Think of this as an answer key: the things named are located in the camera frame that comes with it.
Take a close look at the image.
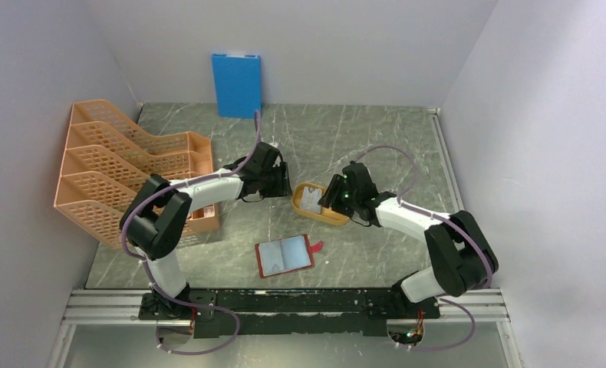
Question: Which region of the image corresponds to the blue folder against wall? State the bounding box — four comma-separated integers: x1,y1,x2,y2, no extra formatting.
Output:
211,54,262,119

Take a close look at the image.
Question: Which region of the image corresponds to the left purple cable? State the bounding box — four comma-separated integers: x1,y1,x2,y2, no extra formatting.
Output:
120,109,263,316

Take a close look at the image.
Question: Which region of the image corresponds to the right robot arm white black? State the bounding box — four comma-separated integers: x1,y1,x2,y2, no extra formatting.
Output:
318,162,499,317

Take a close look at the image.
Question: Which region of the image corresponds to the orange mesh file organizer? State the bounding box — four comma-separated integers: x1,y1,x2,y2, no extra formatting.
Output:
54,100,213,249

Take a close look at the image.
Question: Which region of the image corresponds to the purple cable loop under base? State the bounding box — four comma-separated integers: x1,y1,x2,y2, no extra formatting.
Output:
154,304,242,356

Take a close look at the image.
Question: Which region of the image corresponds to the yellow oval tray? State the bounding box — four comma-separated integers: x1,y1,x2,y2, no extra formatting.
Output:
291,182,349,226

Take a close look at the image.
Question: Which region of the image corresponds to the silver VIP credit card stack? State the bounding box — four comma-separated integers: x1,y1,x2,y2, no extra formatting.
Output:
300,186,323,214

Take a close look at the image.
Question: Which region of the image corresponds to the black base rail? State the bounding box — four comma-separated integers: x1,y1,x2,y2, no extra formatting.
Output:
137,287,440,338

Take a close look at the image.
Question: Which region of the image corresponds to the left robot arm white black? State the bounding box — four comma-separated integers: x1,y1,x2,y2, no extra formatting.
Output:
120,142,292,319

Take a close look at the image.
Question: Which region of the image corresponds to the aluminium frame rail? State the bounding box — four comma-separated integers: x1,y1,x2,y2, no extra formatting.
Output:
427,107,465,210

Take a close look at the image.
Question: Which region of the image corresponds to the red leather card holder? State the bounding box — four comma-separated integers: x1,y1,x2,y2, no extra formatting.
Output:
255,234,324,278

